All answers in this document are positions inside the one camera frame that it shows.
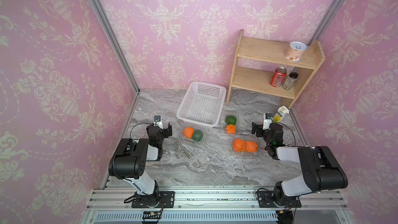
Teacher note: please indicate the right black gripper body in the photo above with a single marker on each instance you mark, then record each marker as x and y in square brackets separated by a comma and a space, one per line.
[261, 131]

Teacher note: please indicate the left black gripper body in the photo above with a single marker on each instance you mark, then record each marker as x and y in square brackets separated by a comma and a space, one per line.
[165, 133]

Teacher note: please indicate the peeled orange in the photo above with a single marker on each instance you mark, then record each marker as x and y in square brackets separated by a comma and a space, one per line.
[251, 146]
[239, 145]

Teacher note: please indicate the clear clamshell container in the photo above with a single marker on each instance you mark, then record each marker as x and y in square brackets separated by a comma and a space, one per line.
[191, 141]
[223, 124]
[244, 154]

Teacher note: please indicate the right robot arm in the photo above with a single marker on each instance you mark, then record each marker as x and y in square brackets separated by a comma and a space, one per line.
[320, 169]

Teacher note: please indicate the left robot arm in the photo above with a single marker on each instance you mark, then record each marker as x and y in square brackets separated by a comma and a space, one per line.
[128, 162]

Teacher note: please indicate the green white juice carton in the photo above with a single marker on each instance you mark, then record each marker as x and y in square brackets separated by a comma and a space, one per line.
[281, 113]

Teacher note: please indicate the left container orange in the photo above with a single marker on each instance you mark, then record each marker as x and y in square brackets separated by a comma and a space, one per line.
[188, 132]

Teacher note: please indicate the container orange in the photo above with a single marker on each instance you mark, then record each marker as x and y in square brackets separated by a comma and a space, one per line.
[188, 132]
[230, 129]

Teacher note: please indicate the back container orange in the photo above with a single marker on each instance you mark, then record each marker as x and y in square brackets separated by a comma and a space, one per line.
[230, 129]

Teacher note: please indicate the back container green fruit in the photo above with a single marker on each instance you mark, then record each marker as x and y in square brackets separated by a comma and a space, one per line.
[230, 119]

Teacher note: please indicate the container green fruit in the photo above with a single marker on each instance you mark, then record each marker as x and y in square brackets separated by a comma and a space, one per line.
[230, 119]
[198, 135]

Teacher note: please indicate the left container green fruit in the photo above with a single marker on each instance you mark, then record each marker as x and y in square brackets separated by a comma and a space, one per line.
[198, 135]

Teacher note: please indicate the white plastic basket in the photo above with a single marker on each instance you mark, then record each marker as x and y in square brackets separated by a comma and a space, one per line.
[202, 104]

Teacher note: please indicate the glass spice jar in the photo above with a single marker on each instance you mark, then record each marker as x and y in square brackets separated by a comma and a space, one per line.
[290, 81]

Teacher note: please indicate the red soda can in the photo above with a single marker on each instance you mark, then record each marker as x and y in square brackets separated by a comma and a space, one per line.
[278, 76]

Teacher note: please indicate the white orange cup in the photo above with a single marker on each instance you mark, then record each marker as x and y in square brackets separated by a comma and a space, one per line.
[295, 51]

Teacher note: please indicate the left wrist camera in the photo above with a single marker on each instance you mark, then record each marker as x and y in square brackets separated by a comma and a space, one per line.
[158, 120]

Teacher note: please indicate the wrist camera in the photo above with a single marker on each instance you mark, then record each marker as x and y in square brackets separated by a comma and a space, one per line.
[158, 120]
[267, 120]

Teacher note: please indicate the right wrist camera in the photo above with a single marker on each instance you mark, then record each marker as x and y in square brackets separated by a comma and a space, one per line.
[267, 120]

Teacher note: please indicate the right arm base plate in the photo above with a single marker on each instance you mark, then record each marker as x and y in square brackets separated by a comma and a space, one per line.
[270, 199]

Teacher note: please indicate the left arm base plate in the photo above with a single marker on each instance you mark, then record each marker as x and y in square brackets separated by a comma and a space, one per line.
[153, 199]

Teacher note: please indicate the aluminium frame rail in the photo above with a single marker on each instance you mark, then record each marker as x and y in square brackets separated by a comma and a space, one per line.
[214, 205]

